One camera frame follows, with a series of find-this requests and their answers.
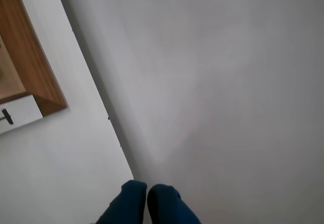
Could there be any white paper letter strip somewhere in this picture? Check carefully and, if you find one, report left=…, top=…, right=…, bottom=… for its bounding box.
left=0, top=94, right=44, bottom=135

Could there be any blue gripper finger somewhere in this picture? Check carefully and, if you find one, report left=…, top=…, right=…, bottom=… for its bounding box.
left=95, top=179, right=148, bottom=224
left=147, top=183, right=203, bottom=224

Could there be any wooden chessboard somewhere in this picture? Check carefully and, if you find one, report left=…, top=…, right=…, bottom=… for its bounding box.
left=0, top=0, right=68, bottom=117

